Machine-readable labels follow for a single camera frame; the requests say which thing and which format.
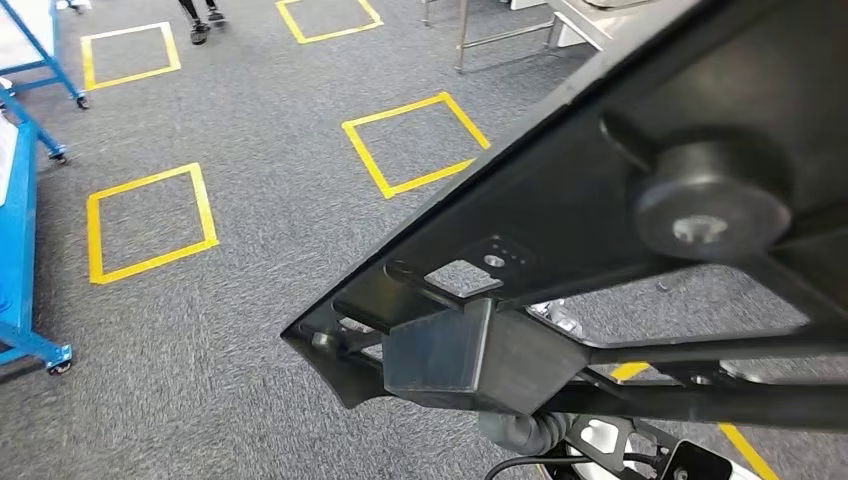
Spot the black plastic frame part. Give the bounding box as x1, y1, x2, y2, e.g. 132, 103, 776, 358
280, 0, 848, 433

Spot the yellow floor tape square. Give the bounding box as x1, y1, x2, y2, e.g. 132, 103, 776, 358
341, 91, 492, 200
608, 360, 782, 480
80, 21, 182, 92
86, 162, 220, 286
274, 0, 384, 45

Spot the person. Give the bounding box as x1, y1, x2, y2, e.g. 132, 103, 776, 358
175, 0, 228, 46

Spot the blue wheeled rack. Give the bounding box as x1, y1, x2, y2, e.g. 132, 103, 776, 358
0, 86, 75, 378
0, 0, 92, 111

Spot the white flat panel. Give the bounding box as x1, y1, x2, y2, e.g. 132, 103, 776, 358
0, 0, 56, 71

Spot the black camera cable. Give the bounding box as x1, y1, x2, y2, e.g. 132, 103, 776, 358
483, 452, 664, 480

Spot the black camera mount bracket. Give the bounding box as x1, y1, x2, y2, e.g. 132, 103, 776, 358
563, 413, 670, 480

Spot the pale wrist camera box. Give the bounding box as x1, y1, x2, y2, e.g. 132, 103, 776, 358
655, 439, 763, 480

